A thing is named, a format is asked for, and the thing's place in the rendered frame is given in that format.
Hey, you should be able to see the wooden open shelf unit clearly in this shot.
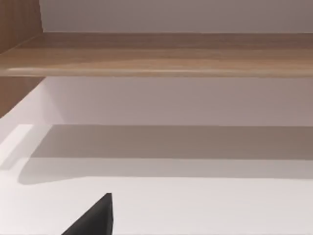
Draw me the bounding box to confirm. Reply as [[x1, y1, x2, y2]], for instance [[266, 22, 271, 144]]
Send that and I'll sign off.
[[0, 0, 313, 119]]

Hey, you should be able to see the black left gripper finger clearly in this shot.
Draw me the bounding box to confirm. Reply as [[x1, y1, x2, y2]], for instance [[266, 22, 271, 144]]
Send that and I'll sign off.
[[61, 192, 115, 235]]

